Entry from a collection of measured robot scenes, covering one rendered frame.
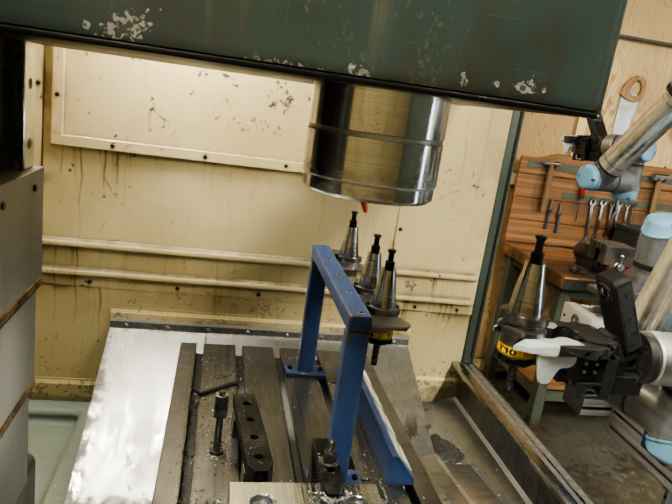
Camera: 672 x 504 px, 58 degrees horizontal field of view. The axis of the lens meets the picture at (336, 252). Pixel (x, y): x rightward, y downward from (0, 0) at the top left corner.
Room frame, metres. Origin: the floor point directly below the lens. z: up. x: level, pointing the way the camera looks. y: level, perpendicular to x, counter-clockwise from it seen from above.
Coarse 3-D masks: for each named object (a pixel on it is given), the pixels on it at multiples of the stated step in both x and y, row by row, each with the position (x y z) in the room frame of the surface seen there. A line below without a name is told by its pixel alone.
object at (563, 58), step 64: (0, 0) 0.53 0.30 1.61; (64, 0) 0.54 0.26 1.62; (128, 0) 0.55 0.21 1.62; (192, 0) 0.56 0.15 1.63; (256, 0) 0.58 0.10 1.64; (320, 0) 0.59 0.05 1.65; (384, 0) 0.60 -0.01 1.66; (448, 0) 0.61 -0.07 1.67; (512, 0) 0.62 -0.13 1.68; (576, 0) 0.64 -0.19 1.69; (192, 64) 0.81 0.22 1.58; (256, 64) 0.58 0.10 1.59; (320, 64) 0.59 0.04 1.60; (384, 64) 0.60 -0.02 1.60; (448, 64) 0.61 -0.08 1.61; (512, 64) 0.63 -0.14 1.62; (576, 64) 0.64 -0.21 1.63
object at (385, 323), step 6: (372, 318) 0.98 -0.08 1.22; (378, 318) 0.99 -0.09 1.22; (384, 318) 0.99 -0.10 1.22; (390, 318) 1.00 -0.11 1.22; (396, 318) 1.00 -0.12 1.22; (372, 324) 0.96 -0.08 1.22; (378, 324) 0.96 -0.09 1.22; (384, 324) 0.96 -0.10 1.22; (390, 324) 0.97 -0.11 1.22; (396, 324) 0.97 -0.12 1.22; (402, 324) 0.98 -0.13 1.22; (408, 324) 0.98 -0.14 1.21; (390, 330) 0.96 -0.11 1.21; (396, 330) 0.96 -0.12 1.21; (402, 330) 0.96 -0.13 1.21
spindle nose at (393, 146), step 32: (320, 96) 0.69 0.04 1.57; (352, 96) 0.66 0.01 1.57; (384, 96) 0.65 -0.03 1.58; (416, 96) 0.66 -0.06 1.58; (320, 128) 0.68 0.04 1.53; (352, 128) 0.65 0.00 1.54; (384, 128) 0.65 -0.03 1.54; (416, 128) 0.66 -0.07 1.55; (320, 160) 0.67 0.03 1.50; (352, 160) 0.65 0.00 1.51; (384, 160) 0.65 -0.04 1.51; (416, 160) 0.66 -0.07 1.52; (320, 192) 0.68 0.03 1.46; (352, 192) 0.65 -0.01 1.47; (384, 192) 0.65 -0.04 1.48; (416, 192) 0.67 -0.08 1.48
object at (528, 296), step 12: (528, 264) 0.76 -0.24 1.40; (528, 276) 0.75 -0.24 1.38; (540, 276) 0.75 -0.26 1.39; (516, 288) 0.76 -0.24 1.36; (528, 288) 0.75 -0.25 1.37; (540, 288) 0.75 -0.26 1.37; (516, 300) 0.75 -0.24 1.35; (528, 300) 0.74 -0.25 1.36; (540, 300) 0.75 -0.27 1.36; (516, 312) 0.75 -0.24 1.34; (528, 312) 0.74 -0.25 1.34; (540, 312) 0.75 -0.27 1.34
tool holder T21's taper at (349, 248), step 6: (348, 228) 1.35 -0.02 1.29; (354, 228) 1.35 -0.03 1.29; (348, 234) 1.35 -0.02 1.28; (354, 234) 1.35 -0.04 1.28; (348, 240) 1.34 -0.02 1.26; (354, 240) 1.34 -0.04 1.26; (342, 246) 1.35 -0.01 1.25; (348, 246) 1.34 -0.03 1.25; (354, 246) 1.34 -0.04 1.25; (342, 252) 1.34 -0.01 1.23; (348, 252) 1.34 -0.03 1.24; (354, 252) 1.34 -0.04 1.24
